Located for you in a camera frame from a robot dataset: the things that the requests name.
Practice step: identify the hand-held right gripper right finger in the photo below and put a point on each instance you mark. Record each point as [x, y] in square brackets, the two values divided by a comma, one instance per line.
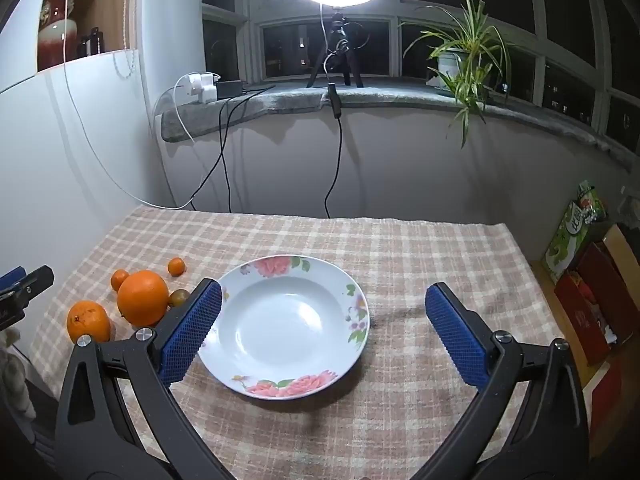
[457, 342]

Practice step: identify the person's left hand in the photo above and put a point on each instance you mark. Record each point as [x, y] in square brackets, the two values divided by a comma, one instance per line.
[12, 380]

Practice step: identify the white charger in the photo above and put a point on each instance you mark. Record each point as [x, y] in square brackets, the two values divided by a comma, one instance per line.
[208, 85]

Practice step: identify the white window frame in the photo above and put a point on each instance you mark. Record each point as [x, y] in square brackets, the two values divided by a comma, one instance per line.
[250, 25]

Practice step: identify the dark jar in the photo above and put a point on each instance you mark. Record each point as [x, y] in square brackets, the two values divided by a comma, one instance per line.
[91, 41]

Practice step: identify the large orange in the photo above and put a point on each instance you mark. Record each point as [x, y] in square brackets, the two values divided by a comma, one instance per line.
[142, 297]

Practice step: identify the green spider plant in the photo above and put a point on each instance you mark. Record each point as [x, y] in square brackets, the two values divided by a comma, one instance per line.
[470, 45]

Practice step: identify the white floral plate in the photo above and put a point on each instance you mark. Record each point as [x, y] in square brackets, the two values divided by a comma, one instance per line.
[285, 325]

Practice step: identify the black power adapter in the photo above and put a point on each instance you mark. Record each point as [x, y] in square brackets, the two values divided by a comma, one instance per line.
[229, 88]

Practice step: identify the black tripod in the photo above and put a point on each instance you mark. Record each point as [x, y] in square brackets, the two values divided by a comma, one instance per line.
[340, 24]

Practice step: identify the checked beige tablecloth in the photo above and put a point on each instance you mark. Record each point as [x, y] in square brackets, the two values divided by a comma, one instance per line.
[400, 260]

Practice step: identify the red and white vase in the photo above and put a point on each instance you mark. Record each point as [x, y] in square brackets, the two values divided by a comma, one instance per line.
[57, 30]

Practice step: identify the white plant pot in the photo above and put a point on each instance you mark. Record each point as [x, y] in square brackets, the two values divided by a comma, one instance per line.
[447, 66]

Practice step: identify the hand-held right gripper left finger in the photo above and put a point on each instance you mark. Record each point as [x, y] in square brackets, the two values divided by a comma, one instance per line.
[192, 332]

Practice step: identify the medium orange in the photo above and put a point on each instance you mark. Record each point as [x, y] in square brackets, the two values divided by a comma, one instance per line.
[89, 322]

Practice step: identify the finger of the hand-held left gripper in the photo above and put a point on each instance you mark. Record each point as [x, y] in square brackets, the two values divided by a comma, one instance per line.
[36, 282]
[12, 277]

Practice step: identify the wooden shelf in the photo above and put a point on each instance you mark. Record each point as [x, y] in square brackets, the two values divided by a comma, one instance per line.
[117, 5]

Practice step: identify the small kumquat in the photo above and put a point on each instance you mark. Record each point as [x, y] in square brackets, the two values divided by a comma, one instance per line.
[176, 266]
[119, 280]

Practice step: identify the red box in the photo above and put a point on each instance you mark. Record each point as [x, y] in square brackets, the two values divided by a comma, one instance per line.
[582, 317]
[612, 290]

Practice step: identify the brown round fruit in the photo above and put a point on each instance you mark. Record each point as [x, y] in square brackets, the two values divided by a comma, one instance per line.
[178, 298]

